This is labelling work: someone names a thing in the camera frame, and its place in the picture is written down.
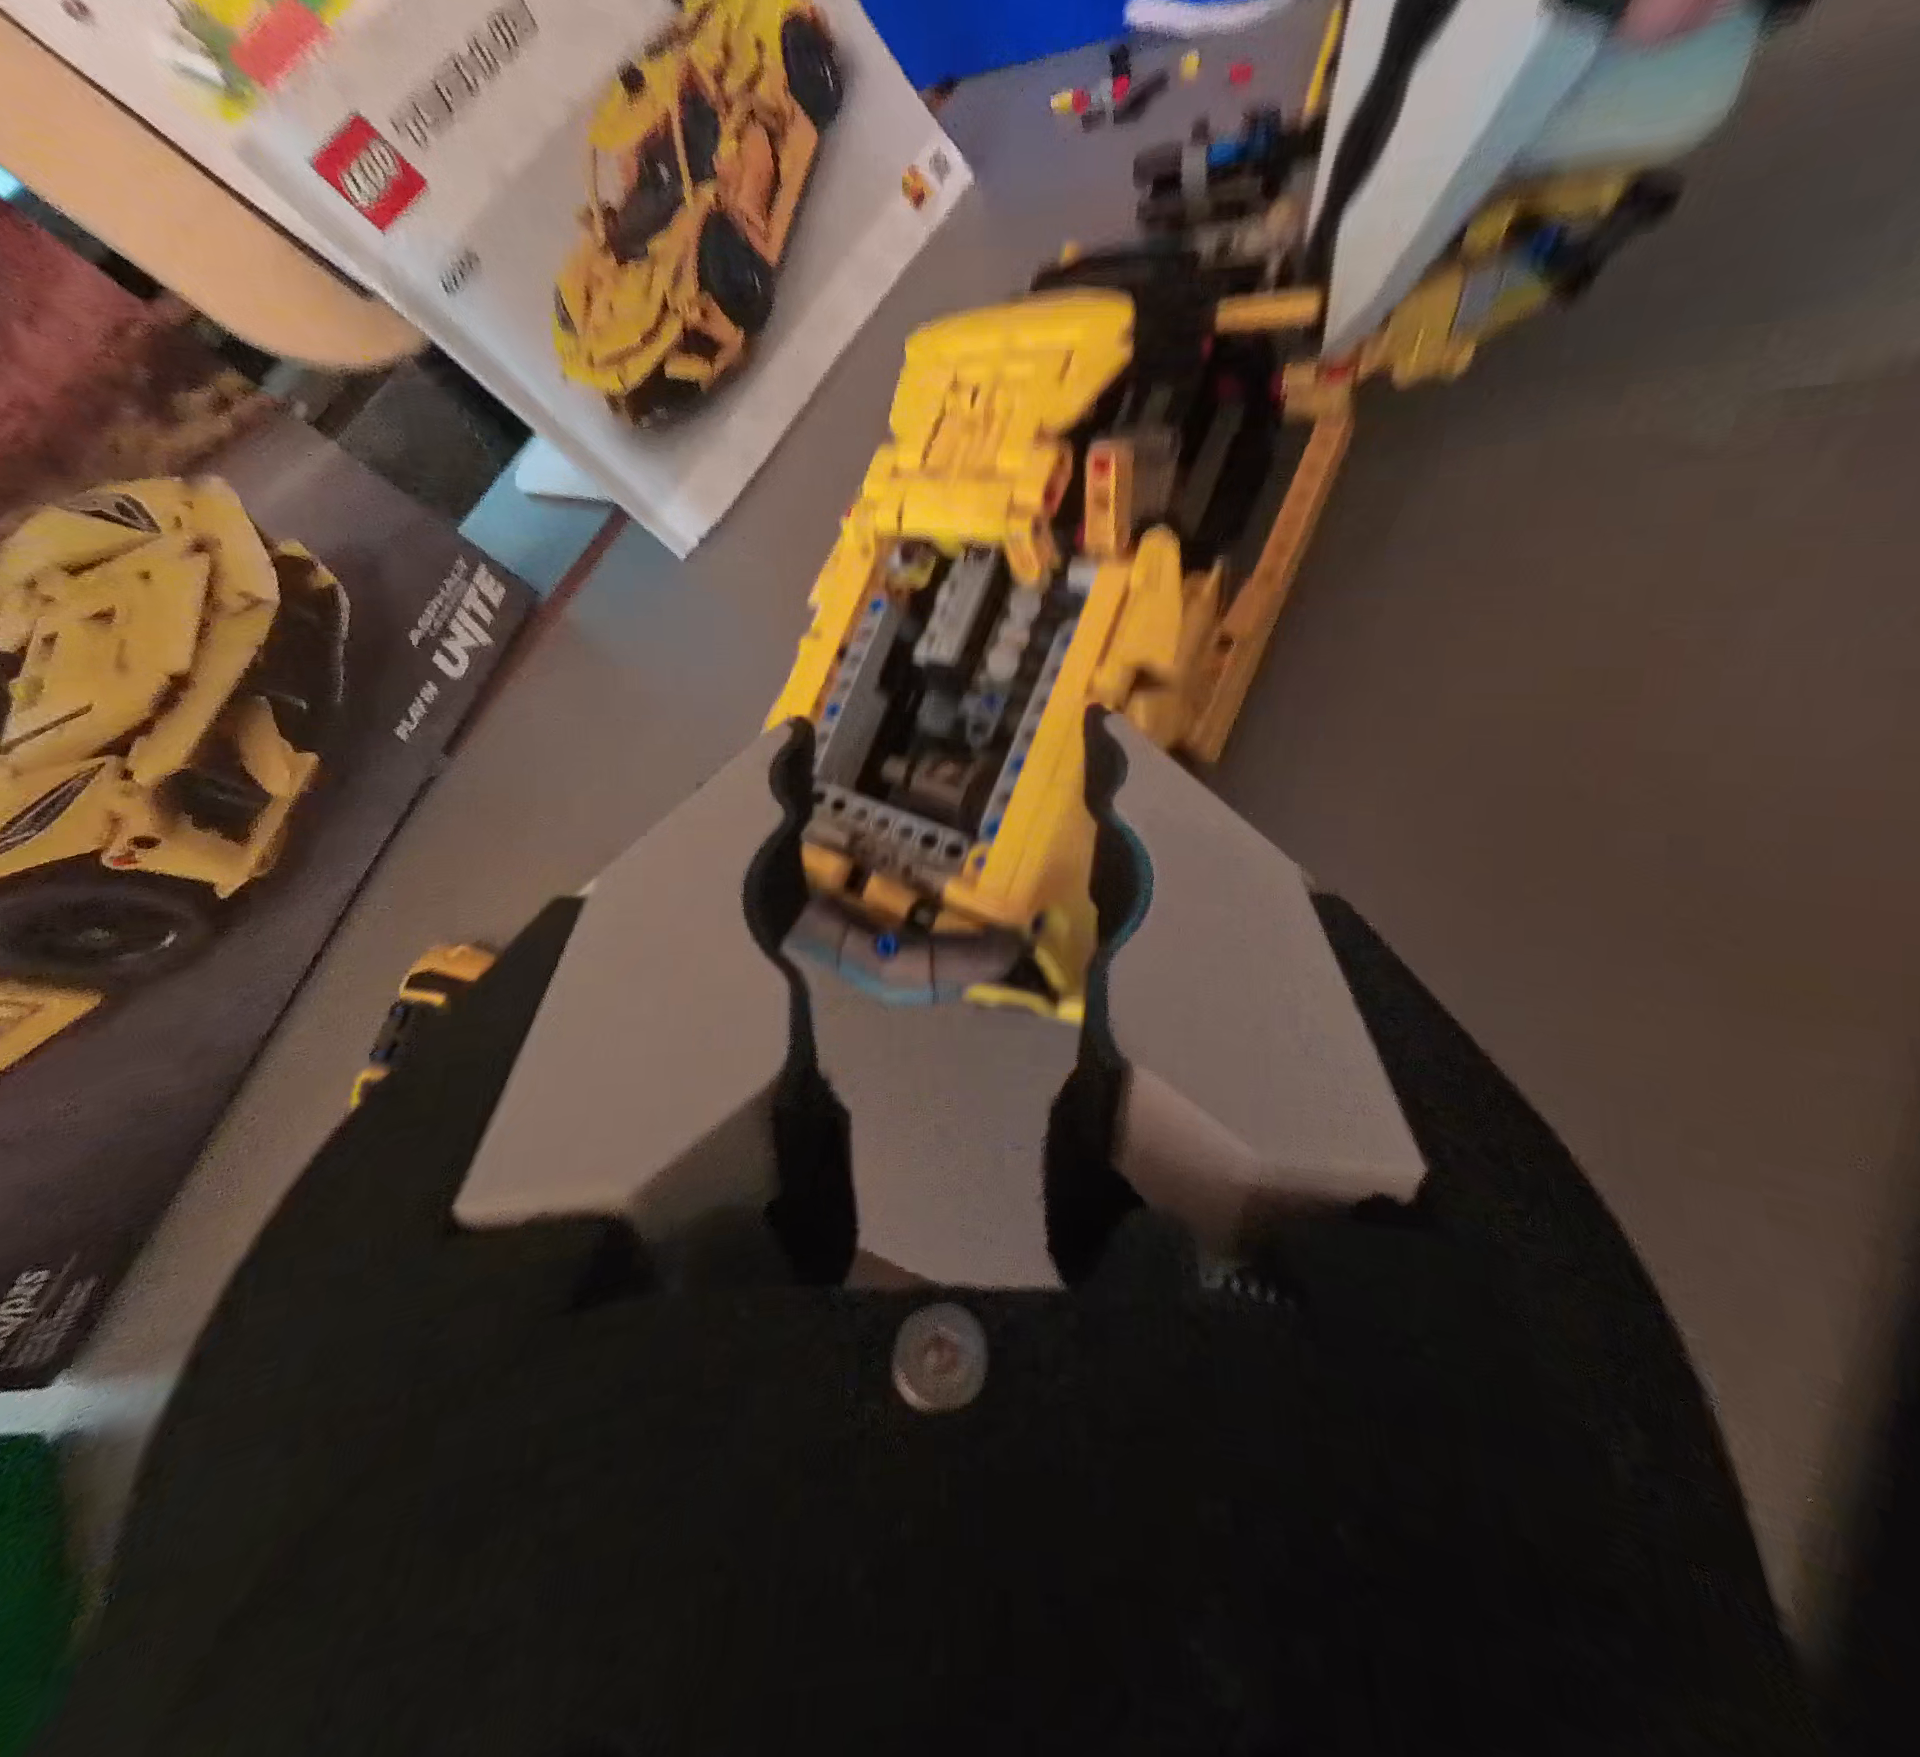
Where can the grey desk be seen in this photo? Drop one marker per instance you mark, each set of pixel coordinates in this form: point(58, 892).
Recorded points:
point(1575, 737)

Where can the scattered small brick pieces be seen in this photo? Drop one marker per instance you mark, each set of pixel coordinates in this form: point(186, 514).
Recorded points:
point(1126, 92)

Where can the grey black brick chassis module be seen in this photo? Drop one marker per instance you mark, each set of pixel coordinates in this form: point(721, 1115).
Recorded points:
point(1216, 168)

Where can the white instruction booklet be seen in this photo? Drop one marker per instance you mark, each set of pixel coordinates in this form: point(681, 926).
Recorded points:
point(841, 168)

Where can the black toy car box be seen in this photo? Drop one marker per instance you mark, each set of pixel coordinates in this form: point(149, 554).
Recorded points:
point(301, 887)

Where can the green plastic bin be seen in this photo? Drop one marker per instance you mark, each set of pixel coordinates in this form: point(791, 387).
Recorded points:
point(31, 1561)

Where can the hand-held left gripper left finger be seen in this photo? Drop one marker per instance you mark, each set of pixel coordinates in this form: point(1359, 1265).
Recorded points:
point(644, 1022)

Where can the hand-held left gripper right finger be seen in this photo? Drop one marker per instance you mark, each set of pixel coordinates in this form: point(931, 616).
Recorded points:
point(1261, 1037)

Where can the yellow brick hood panel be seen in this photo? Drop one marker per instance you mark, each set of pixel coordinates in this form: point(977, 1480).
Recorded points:
point(435, 971)

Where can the yellow toy brick car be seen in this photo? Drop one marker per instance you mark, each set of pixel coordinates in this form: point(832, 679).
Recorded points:
point(976, 438)

